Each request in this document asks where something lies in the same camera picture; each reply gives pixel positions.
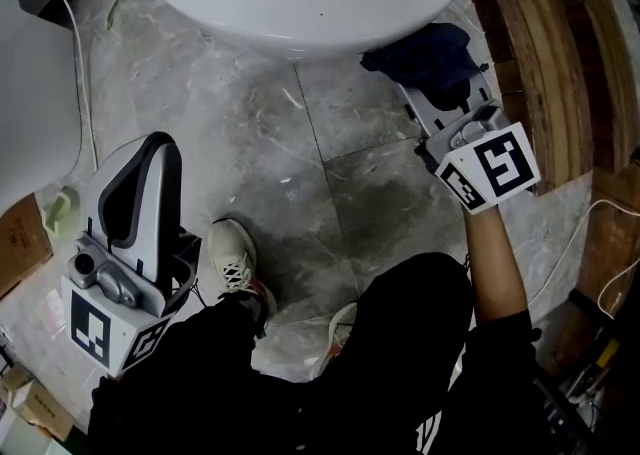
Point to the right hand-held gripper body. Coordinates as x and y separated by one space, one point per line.
505 163

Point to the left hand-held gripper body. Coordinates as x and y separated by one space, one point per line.
90 328

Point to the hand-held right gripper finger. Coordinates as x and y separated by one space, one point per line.
425 110
485 93

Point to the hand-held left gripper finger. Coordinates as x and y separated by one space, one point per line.
95 203
162 213

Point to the dark purple cloth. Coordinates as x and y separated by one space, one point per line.
430 60

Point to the person's right forearm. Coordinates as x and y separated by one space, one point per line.
495 263

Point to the white closed-lid toilet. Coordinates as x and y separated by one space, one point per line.
35 108

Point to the pale green plastic holder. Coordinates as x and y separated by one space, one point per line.
60 213

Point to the dark wooden platform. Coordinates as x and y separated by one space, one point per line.
550 53

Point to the large cardboard box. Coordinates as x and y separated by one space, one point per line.
20 248

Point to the small cardboard box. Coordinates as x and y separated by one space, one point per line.
40 408

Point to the brown wooden plank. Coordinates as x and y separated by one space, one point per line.
610 243

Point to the person's black clothed body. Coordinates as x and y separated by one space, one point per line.
400 343

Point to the person's right white shoe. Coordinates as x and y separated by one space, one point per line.
342 328

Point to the yellow black tool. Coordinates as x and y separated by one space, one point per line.
607 353

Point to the black metal rack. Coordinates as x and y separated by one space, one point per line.
565 408

